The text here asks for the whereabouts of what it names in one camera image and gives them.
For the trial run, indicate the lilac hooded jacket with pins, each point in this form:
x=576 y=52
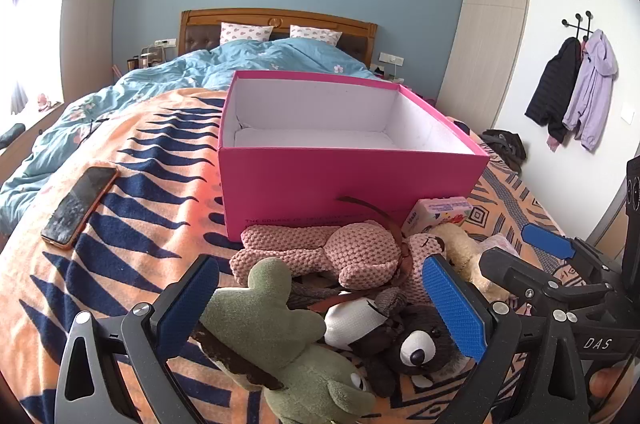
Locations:
x=592 y=89

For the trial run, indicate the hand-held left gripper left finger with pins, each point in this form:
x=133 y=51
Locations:
x=185 y=309

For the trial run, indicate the pink cardboard box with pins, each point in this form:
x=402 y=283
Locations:
x=310 y=184

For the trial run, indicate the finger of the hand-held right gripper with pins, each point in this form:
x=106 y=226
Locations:
x=510 y=271
x=547 y=241

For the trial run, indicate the bedside cosmetics rack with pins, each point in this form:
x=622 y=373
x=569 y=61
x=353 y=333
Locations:
x=146 y=58

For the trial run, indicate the white heart-print pillow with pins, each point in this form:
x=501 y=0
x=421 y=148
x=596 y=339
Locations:
x=315 y=35
x=245 y=33

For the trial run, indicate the floral pink tissue pack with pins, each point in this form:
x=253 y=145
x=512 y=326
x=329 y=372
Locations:
x=440 y=211

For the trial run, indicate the white wall switch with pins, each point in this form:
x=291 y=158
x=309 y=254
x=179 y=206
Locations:
x=628 y=114

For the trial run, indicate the wooden bed headboard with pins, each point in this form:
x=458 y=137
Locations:
x=200 y=36

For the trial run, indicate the dark clothes pile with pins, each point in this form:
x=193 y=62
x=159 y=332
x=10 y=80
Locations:
x=505 y=144

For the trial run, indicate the beige tissue pack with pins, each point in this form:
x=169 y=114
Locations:
x=465 y=254

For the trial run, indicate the smartphone in orange case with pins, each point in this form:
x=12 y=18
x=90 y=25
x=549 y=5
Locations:
x=75 y=209

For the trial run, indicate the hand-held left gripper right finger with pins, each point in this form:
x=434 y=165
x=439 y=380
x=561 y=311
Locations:
x=452 y=309

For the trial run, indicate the pink garment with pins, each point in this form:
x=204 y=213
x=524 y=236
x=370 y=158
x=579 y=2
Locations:
x=555 y=141

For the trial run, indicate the light wood wardrobe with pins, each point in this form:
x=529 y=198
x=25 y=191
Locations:
x=485 y=29
x=95 y=4

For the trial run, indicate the person's right hand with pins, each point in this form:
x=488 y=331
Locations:
x=605 y=379

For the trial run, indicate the brown plush bear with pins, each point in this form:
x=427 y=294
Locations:
x=395 y=339

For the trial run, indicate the cluttered bedside table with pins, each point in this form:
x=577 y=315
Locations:
x=397 y=79

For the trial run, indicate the grey curtain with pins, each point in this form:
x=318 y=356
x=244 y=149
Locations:
x=19 y=96

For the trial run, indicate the pink knit plush toy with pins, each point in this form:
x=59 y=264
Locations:
x=360 y=249

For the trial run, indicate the black puffer jacket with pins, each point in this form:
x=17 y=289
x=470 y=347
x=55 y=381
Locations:
x=552 y=89

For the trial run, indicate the green plush frog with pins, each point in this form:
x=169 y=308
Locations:
x=260 y=304

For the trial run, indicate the blue floral duvet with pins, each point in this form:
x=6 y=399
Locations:
x=165 y=79

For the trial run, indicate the white wall socket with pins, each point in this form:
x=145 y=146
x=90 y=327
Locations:
x=391 y=58
x=165 y=42

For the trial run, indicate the black wall coat rack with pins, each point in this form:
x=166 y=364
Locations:
x=578 y=24

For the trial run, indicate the orange patterned blanket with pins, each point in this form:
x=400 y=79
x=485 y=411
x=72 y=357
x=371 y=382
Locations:
x=150 y=224

